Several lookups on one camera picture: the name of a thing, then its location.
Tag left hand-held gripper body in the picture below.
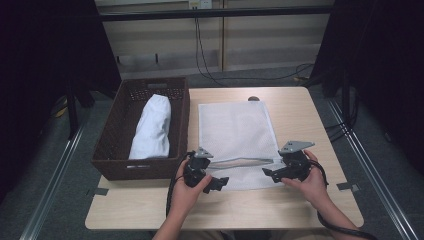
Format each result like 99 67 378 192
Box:
183 146 215 188

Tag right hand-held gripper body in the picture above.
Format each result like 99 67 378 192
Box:
277 140 316 183

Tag white garment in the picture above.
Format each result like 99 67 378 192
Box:
128 93 173 161

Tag brown wicker basket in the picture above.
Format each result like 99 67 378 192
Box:
90 76 191 182

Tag person's left hand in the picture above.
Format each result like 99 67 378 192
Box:
169 159 214 218

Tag person's right hand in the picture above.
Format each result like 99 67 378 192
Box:
281 149 330 210

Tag black curtain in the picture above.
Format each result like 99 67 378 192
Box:
0 0 123 203
309 0 424 176

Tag black stand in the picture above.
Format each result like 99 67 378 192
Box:
64 79 97 140

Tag black horizontal bar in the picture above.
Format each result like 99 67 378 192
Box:
99 5 335 22

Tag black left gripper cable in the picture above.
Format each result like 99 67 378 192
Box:
165 150 196 218

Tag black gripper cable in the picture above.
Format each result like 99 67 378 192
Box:
307 159 380 240
165 150 196 218

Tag black floor cables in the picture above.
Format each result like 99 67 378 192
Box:
324 94 360 144

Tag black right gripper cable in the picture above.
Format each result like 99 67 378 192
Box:
307 159 380 240

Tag metal floor rail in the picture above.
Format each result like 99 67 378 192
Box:
327 99 420 240
19 121 87 240

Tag black hanging wall cables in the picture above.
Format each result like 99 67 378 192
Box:
194 17 315 88

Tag white wall outlet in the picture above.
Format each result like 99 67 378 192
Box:
188 0 214 10

